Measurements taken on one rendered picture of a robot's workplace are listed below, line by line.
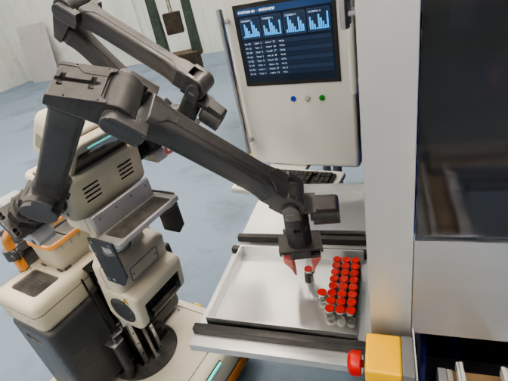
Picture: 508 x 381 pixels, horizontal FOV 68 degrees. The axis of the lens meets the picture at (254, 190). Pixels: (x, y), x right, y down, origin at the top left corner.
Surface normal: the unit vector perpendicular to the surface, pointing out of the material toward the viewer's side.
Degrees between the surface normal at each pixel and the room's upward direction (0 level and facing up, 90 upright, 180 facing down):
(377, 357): 0
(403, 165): 90
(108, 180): 98
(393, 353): 0
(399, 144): 90
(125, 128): 115
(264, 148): 90
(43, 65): 80
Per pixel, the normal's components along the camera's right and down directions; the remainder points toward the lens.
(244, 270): -0.18, -0.85
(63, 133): 0.00, 0.85
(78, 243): 0.87, 0.14
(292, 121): -0.44, 0.52
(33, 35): -0.27, 0.36
